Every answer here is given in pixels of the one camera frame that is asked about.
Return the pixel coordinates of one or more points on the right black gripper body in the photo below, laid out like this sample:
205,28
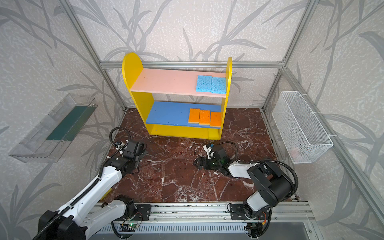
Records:
203,162

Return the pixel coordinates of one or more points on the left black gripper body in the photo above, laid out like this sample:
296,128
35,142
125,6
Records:
137,147

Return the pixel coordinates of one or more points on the yellow orange sponge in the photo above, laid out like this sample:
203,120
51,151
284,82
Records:
215,119

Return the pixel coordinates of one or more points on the orange yellow sponge floor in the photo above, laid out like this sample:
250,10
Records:
205,117

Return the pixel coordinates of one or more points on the blue sponge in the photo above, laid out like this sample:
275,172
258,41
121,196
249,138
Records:
204,84
218,85

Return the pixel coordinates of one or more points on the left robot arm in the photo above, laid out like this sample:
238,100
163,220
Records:
73,221

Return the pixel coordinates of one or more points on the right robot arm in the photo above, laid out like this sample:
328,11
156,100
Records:
274,181

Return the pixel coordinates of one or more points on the yellow shelf unit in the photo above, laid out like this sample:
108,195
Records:
171,118

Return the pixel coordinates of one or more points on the right controller board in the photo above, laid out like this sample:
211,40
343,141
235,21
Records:
254,231

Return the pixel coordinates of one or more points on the controller board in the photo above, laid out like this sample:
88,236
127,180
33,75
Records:
254,231
128,227

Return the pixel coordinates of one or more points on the left controller board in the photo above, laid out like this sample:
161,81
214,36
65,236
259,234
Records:
128,227

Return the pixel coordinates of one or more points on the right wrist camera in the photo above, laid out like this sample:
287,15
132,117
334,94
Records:
208,148

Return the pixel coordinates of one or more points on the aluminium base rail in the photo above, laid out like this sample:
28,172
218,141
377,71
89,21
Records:
201,216

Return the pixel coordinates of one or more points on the white wire mesh basket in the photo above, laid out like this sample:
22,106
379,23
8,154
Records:
303,135

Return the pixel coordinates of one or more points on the clear plastic wall bin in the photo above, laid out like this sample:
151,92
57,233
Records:
47,142

